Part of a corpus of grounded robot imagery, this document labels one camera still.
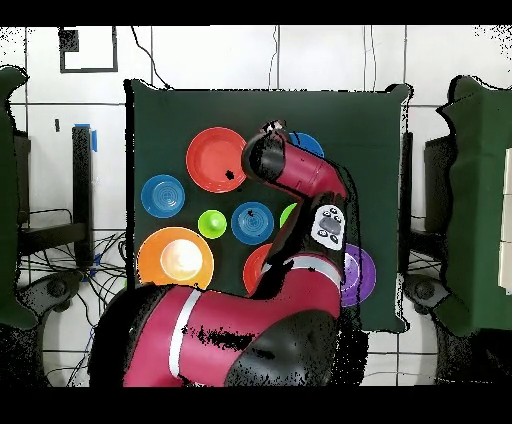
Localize green plastic bowl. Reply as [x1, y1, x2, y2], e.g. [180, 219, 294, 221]
[279, 202, 299, 229]

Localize black metal stand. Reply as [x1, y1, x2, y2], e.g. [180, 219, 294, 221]
[17, 124, 98, 269]

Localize small blue plastic bowl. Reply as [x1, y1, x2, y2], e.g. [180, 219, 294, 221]
[140, 173, 186, 220]
[230, 201, 276, 246]

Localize black office chair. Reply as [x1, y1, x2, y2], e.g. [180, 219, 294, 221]
[403, 273, 449, 315]
[19, 270, 85, 317]

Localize green covered side table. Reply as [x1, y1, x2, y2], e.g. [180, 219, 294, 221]
[437, 75, 512, 337]
[0, 65, 39, 331]

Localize purple plastic bowl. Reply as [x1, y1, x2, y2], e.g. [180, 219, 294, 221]
[339, 242, 378, 308]

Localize large orange plastic bowl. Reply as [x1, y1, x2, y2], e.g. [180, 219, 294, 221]
[136, 226, 216, 290]

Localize cable tangle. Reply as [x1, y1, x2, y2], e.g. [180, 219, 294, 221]
[19, 231, 129, 388]

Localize dark green tablecloth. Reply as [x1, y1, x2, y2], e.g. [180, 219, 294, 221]
[123, 78, 413, 335]

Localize white boxes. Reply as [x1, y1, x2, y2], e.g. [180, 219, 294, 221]
[497, 147, 512, 295]

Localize black floor cable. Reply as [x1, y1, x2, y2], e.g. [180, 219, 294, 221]
[130, 25, 174, 91]

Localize red plastic bowl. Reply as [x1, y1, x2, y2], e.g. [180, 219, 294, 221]
[185, 126, 250, 194]
[242, 242, 274, 297]

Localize green plastic cup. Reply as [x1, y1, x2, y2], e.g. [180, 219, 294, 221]
[197, 209, 228, 240]

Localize medium blue plastic bowl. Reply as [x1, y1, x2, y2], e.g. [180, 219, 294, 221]
[287, 131, 326, 159]

